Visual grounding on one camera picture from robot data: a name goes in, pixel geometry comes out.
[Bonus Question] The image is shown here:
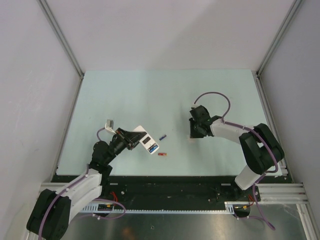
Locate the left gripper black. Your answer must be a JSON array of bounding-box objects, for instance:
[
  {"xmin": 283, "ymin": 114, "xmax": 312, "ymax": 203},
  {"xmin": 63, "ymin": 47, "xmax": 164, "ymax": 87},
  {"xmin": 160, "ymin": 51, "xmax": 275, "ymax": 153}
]
[{"xmin": 104, "ymin": 127, "xmax": 146, "ymax": 164}]

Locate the white remote control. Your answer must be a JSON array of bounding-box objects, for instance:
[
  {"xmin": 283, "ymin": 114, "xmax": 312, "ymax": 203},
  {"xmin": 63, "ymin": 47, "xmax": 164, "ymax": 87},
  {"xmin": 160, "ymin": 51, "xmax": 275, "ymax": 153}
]
[{"xmin": 133, "ymin": 125, "xmax": 160, "ymax": 155}]

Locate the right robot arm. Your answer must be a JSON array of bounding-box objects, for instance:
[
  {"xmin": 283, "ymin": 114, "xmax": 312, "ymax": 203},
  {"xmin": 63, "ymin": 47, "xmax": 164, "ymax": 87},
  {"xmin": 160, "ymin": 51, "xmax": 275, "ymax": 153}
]
[{"xmin": 189, "ymin": 105, "xmax": 285, "ymax": 201}]

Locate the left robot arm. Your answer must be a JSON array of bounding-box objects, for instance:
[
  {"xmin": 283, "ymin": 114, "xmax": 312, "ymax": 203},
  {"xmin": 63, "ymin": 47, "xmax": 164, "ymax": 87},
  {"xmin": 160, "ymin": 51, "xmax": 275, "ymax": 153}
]
[{"xmin": 26, "ymin": 126, "xmax": 155, "ymax": 240}]

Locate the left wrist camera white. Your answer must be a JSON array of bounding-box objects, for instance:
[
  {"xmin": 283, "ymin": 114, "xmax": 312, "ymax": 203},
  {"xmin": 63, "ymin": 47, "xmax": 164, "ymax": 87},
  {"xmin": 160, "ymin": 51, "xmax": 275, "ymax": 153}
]
[{"xmin": 104, "ymin": 119, "xmax": 116, "ymax": 135}]

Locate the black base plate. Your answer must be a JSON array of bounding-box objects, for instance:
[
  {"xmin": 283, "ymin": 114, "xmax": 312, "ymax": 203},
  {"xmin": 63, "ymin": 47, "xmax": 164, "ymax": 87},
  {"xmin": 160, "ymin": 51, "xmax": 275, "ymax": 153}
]
[{"xmin": 49, "ymin": 174, "xmax": 293, "ymax": 211}]

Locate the right aluminium frame post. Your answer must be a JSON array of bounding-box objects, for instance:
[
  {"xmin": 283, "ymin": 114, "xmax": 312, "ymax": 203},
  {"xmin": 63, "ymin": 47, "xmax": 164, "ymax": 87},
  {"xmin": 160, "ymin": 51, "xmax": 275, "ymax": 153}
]
[{"xmin": 255, "ymin": 0, "xmax": 304, "ymax": 76}]

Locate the aluminium frame post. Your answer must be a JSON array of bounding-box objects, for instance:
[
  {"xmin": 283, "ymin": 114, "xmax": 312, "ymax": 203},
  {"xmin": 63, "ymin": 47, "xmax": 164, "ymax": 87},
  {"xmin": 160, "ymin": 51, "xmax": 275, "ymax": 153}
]
[
  {"xmin": 255, "ymin": 0, "xmax": 304, "ymax": 76},
  {"xmin": 36, "ymin": 0, "xmax": 85, "ymax": 78}
]

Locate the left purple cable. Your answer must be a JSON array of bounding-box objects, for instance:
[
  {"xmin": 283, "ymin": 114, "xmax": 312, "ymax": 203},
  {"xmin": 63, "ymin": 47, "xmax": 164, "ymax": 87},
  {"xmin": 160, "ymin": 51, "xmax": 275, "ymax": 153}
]
[{"xmin": 37, "ymin": 127, "xmax": 126, "ymax": 238}]

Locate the purple cable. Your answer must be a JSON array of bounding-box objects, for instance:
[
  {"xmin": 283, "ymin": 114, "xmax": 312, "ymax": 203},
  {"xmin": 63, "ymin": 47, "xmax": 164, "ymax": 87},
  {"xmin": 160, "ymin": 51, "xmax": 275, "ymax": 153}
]
[
  {"xmin": 192, "ymin": 91, "xmax": 279, "ymax": 231},
  {"xmin": 37, "ymin": 127, "xmax": 126, "ymax": 238}
]

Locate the grey slotted cable duct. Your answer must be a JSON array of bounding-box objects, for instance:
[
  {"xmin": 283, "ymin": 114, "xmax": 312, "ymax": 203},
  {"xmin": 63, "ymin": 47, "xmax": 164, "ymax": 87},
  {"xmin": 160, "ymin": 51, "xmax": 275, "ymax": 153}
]
[{"xmin": 79, "ymin": 201, "xmax": 251, "ymax": 215}]

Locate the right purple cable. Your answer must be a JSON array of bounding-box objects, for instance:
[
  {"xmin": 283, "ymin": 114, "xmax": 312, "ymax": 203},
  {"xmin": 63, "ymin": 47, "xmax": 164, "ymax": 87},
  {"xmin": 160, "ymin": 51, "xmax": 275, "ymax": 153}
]
[{"xmin": 192, "ymin": 91, "xmax": 279, "ymax": 231}]

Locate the left aluminium frame post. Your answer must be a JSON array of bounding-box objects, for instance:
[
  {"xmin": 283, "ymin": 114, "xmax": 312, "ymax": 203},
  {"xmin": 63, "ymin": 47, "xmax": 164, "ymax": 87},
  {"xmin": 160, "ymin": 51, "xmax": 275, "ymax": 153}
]
[{"xmin": 36, "ymin": 0, "xmax": 85, "ymax": 78}]

